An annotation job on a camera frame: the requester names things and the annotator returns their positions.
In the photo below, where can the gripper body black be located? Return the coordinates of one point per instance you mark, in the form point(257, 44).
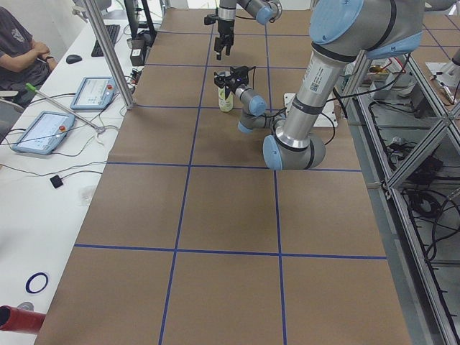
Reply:
point(230, 86)
point(225, 29)

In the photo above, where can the blue teach pendant near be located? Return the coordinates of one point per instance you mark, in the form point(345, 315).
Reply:
point(45, 133)

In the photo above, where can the aluminium side frame rack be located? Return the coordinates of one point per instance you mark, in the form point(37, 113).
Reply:
point(406, 128)

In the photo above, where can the red cylinder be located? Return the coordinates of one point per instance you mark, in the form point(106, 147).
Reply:
point(21, 320)

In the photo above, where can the black mini computer box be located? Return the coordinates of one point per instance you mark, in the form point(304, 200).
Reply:
point(138, 52)

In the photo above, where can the aluminium frame post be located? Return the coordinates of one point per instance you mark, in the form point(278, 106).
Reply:
point(99, 28)

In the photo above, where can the small black square pad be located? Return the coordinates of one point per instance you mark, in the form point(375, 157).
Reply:
point(56, 181)

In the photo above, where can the blue tape roll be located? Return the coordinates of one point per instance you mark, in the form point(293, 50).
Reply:
point(36, 283)

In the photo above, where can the green handled metal rod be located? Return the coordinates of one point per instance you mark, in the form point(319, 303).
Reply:
point(34, 89)

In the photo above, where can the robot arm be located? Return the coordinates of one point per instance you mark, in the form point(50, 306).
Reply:
point(225, 15)
point(339, 30)

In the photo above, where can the black computer mouse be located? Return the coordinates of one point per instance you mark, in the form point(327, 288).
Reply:
point(73, 58)

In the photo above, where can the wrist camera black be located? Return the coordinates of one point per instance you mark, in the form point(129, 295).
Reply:
point(210, 19)
point(241, 73)

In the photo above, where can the blue teach pendant far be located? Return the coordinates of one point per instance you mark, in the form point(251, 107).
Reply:
point(94, 93)

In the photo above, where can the blue teach pendant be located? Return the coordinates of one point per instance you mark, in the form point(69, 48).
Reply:
point(45, 133)
point(94, 93)

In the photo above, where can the black computer monitor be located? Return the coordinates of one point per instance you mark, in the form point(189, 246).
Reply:
point(133, 13)

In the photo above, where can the seated man grey shirt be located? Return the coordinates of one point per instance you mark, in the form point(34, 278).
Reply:
point(23, 59)

